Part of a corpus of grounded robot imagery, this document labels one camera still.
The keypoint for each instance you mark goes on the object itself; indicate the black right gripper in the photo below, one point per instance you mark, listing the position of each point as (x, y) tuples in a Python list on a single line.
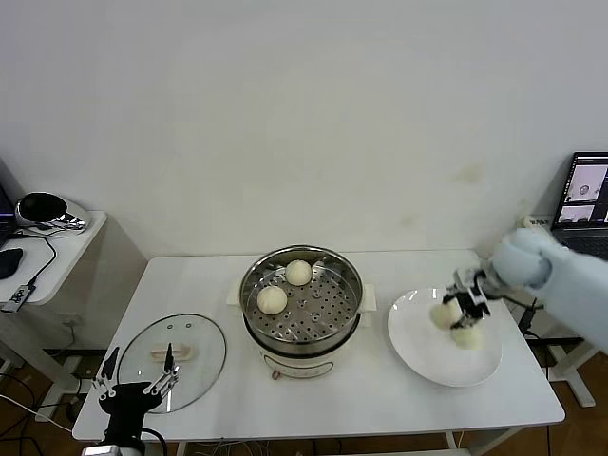
[(475, 297)]

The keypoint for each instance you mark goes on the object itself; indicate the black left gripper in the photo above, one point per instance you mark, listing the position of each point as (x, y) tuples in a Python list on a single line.
[(128, 401)]

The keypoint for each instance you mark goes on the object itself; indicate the white steamed baozi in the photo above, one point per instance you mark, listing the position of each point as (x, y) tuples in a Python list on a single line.
[(272, 300), (468, 339), (298, 272), (442, 316)]

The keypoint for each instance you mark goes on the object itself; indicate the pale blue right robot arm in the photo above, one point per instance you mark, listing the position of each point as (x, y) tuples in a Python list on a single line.
[(570, 280)]

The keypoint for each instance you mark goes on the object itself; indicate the perforated steel steamer basket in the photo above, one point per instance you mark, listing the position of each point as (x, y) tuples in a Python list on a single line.
[(304, 330)]

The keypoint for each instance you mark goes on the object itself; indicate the white round plate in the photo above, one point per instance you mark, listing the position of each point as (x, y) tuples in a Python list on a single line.
[(427, 356)]

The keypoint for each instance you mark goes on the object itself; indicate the white side table with headset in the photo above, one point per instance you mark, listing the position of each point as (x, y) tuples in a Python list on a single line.
[(71, 252)]

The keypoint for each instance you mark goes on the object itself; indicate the white side table with laptop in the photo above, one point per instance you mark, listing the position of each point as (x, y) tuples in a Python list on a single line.
[(577, 380)]

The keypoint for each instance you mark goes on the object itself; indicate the small grey usb hub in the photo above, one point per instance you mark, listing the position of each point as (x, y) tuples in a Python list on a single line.
[(16, 297)]

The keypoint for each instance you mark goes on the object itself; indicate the white electric cooker base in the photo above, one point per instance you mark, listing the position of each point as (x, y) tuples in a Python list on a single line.
[(297, 368)]

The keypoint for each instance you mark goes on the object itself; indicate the black computer mouse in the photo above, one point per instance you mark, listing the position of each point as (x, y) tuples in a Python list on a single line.
[(9, 262)]

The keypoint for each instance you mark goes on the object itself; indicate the open grey laptop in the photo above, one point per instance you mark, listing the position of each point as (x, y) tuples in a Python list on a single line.
[(586, 190)]

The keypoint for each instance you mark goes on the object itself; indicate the chrome and black headset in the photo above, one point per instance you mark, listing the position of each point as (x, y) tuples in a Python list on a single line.
[(43, 207)]

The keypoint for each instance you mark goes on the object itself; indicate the dark laptop with blue screen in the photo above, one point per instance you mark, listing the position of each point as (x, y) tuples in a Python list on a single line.
[(4, 204)]

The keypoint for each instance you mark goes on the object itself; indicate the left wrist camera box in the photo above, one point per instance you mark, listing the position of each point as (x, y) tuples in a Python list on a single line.
[(97, 450)]

